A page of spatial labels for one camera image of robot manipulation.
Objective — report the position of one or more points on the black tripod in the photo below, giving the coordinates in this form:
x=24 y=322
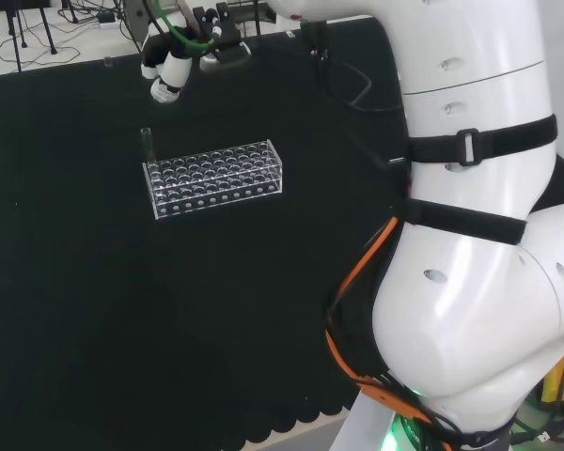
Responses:
x=14 y=28

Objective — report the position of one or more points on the clear acrylic test tube rack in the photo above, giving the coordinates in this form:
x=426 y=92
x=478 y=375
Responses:
x=216 y=181

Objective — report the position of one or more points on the grey equipment frame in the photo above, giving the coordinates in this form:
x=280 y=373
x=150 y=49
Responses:
x=258 y=19

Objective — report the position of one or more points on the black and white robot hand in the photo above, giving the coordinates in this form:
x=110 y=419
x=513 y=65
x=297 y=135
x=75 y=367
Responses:
x=174 y=70

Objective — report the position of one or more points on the clear glass test tube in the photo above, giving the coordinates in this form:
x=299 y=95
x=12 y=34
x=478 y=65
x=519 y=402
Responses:
x=147 y=143

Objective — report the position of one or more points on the black bench cloth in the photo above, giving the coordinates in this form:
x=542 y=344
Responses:
x=122 y=291

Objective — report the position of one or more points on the grey metal control box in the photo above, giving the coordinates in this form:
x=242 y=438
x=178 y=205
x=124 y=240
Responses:
x=134 y=19

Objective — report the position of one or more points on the yellow stop button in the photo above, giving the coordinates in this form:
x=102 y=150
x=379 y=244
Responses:
x=561 y=380

